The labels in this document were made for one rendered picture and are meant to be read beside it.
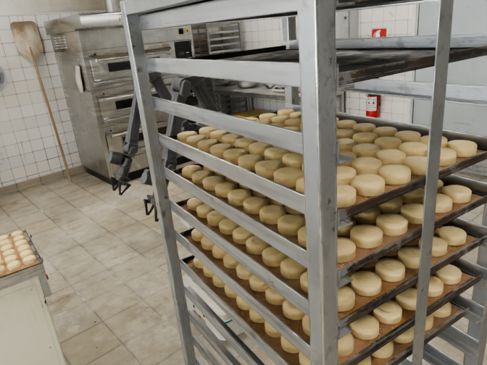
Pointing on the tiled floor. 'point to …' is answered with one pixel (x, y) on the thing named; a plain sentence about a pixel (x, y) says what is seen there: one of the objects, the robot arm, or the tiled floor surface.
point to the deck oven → (110, 84)
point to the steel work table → (260, 94)
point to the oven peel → (27, 48)
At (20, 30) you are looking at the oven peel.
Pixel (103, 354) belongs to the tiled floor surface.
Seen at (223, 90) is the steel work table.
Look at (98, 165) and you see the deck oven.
